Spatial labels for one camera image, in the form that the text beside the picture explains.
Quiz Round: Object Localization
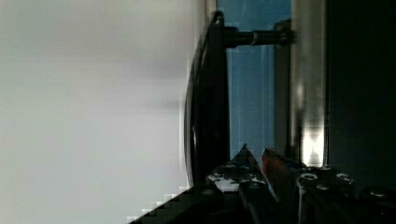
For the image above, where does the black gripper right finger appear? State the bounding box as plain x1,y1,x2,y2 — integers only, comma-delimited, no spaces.
262,147,305,224

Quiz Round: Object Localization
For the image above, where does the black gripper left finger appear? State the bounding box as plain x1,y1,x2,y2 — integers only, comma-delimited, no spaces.
205,143,275,224

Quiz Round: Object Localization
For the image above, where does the black toaster oven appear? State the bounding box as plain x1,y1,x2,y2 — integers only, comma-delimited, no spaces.
214,0,395,189

